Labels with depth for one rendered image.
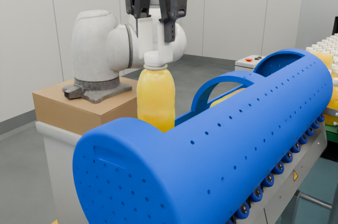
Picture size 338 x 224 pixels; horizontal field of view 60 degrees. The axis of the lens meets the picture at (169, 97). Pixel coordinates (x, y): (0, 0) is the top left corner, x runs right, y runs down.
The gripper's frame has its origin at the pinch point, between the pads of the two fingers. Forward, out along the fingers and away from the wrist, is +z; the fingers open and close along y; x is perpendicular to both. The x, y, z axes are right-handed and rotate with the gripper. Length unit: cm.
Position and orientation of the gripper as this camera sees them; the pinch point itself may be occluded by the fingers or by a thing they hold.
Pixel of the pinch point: (155, 41)
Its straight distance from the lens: 50.2
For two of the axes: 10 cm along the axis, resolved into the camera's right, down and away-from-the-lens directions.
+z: 0.0, 9.3, 3.6
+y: 7.7, 2.3, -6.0
